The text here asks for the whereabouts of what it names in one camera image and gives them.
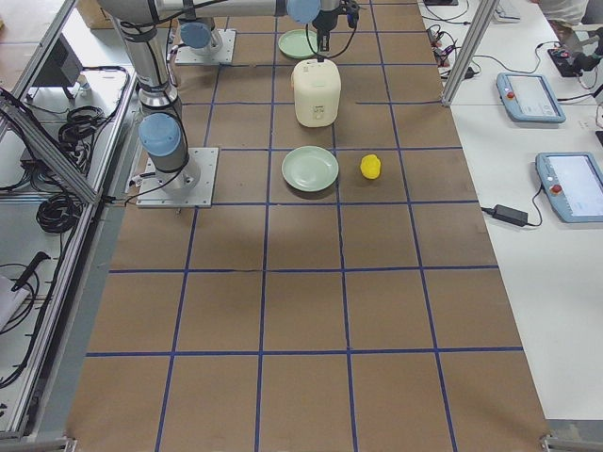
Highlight coiled black cables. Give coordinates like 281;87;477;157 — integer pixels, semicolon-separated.
57;105;106;152

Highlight black power adapter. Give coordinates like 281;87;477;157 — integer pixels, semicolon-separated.
492;204;529;227

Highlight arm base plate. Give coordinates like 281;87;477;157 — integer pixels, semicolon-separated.
135;148;219;208
175;28;236;66

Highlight yellow toy pepper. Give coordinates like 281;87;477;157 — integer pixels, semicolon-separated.
360;153;382;180

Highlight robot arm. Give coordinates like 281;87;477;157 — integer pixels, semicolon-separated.
99;0;359;115
179;18;222;55

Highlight blue teach pendant near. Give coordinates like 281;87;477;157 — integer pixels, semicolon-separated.
535;152;602;223

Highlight white rice cooker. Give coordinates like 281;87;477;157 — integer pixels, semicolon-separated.
291;59;341;128

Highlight blue teach pendant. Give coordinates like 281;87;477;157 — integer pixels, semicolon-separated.
496;73;566;123
535;152;602;223

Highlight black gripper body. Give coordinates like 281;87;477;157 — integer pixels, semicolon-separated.
312;9;335;53

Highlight blue teach pendant far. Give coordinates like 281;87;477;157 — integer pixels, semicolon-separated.
496;73;566;123

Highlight green plate near arm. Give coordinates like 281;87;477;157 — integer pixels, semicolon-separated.
278;29;316;60
282;146;339;192

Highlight aluminium frame post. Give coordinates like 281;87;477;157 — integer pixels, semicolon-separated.
441;0;497;106

